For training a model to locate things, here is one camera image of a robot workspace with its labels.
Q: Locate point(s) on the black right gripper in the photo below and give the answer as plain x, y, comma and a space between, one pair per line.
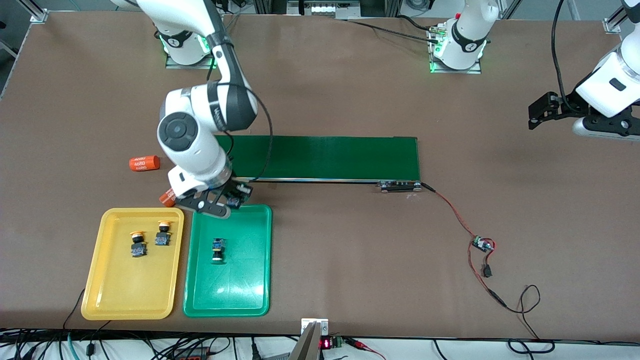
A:
233, 188

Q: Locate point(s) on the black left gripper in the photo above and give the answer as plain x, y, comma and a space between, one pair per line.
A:
568, 106

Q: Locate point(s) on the orange cylinder white print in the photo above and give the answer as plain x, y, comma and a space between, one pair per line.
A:
166, 198
144, 163

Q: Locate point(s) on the yellow push button switch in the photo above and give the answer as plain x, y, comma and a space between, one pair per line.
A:
161, 240
138, 250

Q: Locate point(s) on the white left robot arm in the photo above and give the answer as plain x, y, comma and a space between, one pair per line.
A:
467, 35

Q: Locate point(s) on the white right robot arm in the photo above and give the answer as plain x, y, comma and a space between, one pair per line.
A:
200, 130

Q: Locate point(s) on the green plastic tray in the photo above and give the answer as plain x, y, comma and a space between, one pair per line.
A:
240, 285

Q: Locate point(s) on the green belt conveyor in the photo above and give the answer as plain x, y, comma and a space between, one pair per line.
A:
325, 157

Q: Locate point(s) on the yellow plastic tray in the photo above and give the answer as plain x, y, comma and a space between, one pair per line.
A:
130, 290

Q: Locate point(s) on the small green circuit board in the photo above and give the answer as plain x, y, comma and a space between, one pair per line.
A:
482, 244

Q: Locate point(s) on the orange electronic device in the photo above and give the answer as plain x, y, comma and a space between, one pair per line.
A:
192, 356

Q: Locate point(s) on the grey metal pole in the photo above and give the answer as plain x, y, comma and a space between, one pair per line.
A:
305, 347

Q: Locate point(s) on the red digit display module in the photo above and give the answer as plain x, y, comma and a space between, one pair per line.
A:
326, 343

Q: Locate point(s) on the red clip lead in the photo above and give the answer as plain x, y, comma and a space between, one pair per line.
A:
365, 345

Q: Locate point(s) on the silver equipment box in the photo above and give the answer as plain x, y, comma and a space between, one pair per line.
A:
325, 9

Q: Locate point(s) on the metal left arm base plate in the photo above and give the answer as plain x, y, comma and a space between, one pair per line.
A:
472, 70

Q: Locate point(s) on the aluminium frame profile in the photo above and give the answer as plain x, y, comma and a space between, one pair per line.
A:
37, 16
612, 24

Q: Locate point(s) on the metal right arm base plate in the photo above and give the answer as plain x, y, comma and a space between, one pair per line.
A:
218, 59

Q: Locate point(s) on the silver table edge bracket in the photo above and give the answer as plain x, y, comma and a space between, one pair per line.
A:
324, 327

